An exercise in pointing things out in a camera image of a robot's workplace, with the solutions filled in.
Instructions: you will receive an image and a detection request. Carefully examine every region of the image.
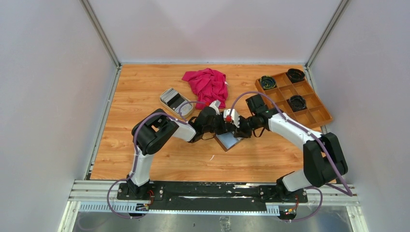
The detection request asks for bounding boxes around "black coiled cable middle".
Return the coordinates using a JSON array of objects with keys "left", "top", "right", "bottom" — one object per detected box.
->
[{"left": 287, "top": 94, "right": 307, "bottom": 112}]

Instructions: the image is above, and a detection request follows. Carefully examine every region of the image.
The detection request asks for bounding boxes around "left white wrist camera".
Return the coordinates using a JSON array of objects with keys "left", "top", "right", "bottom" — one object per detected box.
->
[{"left": 205, "top": 100, "right": 221, "bottom": 115}]

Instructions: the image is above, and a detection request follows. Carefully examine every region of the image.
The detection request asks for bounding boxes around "stack of credit cards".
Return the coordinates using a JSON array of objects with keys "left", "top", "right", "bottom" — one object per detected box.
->
[{"left": 161, "top": 88, "right": 192, "bottom": 116}]

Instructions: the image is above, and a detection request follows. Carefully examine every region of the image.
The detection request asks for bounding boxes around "black coiled cable front-left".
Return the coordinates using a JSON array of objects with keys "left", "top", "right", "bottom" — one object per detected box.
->
[{"left": 259, "top": 75, "right": 277, "bottom": 91}]

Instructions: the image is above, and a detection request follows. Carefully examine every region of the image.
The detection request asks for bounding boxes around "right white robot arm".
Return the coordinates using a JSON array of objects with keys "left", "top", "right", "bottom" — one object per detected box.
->
[{"left": 225, "top": 91, "right": 352, "bottom": 202}]

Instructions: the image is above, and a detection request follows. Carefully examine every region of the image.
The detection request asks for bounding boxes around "aluminium frame rail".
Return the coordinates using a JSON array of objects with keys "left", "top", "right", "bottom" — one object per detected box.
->
[{"left": 69, "top": 180, "right": 359, "bottom": 218}]

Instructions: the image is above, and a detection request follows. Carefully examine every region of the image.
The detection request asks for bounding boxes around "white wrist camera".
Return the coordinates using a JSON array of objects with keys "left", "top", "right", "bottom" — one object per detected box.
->
[
  {"left": 223, "top": 109, "right": 240, "bottom": 128},
  {"left": 205, "top": 100, "right": 221, "bottom": 115}
]

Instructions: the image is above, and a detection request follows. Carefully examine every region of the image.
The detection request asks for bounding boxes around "brown leather card holder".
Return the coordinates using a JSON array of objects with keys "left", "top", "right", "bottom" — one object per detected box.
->
[{"left": 215, "top": 132, "right": 243, "bottom": 152}]

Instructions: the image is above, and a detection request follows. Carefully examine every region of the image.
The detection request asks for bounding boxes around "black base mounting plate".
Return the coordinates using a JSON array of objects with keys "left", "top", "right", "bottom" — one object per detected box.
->
[{"left": 117, "top": 181, "right": 308, "bottom": 212}]

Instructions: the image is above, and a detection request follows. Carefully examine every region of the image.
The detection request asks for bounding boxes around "brown wooden compartment tray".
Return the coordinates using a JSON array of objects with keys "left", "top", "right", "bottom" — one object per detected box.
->
[{"left": 255, "top": 68, "right": 333, "bottom": 129}]

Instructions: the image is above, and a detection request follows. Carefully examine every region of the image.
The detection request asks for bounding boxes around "crumpled pink cloth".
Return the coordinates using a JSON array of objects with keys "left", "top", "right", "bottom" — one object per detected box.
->
[{"left": 182, "top": 68, "right": 228, "bottom": 109}]

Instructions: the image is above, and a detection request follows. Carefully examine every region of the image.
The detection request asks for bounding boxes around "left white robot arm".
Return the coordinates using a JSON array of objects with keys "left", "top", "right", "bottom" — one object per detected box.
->
[{"left": 126, "top": 106, "right": 232, "bottom": 200}]

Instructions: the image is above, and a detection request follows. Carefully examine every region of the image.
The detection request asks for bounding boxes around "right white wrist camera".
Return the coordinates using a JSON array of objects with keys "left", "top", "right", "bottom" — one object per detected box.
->
[{"left": 223, "top": 109, "right": 240, "bottom": 128}]

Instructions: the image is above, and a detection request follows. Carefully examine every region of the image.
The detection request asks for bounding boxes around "black coiled cable back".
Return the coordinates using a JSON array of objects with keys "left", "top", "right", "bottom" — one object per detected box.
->
[{"left": 286, "top": 68, "right": 306, "bottom": 84}]

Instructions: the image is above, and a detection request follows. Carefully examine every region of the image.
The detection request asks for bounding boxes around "beige card tray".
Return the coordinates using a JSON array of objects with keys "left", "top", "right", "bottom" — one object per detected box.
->
[{"left": 159, "top": 87, "right": 194, "bottom": 120}]

